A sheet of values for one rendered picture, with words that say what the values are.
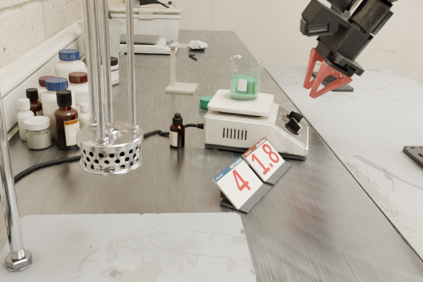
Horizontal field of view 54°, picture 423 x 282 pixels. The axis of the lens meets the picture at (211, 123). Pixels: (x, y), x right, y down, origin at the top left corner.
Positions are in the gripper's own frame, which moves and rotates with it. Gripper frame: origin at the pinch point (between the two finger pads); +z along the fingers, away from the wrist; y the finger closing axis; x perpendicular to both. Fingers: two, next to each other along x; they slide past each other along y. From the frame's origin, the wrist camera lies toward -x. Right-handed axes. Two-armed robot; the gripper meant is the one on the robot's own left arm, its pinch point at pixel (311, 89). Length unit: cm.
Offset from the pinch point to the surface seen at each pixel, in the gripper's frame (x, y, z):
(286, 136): -3.5, 8.2, 7.7
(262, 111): -8.8, 4.8, 6.6
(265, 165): -7.3, 13.8, 11.6
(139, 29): -14, -105, 43
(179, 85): -10.1, -37.0, 27.9
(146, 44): -13, -85, 40
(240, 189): -13.6, 21.1, 12.9
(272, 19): 51, -139, 17
